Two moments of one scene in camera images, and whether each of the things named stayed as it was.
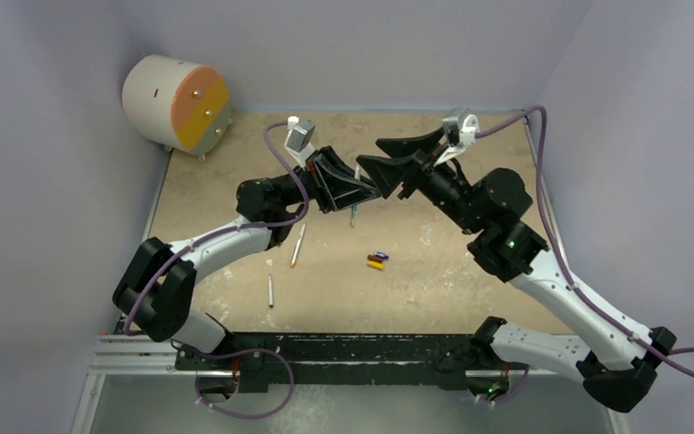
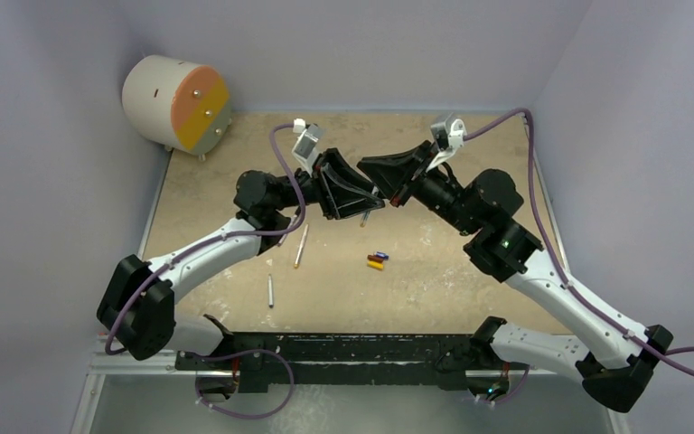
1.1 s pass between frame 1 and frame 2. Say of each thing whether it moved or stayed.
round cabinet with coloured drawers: stayed
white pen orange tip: moved
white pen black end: stayed
